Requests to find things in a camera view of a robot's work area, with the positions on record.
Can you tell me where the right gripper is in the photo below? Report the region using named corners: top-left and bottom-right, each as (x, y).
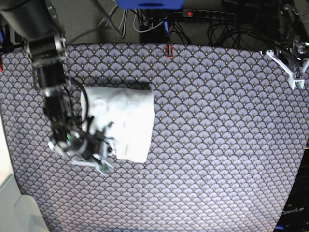
top-left (71, 122), bottom-right (115, 175)

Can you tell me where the white T-shirt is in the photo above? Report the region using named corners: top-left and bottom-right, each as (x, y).
top-left (80, 87), bottom-right (155, 163)

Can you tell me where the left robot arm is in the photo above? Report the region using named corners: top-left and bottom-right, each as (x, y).
top-left (265, 0), bottom-right (309, 90)

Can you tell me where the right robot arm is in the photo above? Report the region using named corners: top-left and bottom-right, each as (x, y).
top-left (0, 0), bottom-right (112, 175)

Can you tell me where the fan-patterned table cloth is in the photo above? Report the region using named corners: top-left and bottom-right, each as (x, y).
top-left (0, 43), bottom-right (309, 232)

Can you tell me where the black power strip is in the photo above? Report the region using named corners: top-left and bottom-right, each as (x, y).
top-left (182, 9), bottom-right (236, 21)

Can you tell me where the red clip on cloth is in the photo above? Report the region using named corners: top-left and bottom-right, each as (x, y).
top-left (166, 45), bottom-right (173, 58)

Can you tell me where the blue box at top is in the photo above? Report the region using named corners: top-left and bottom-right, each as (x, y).
top-left (116, 0), bottom-right (184, 10)

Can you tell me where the white cable loop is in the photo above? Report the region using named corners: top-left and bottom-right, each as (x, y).
top-left (117, 9), bottom-right (127, 38)

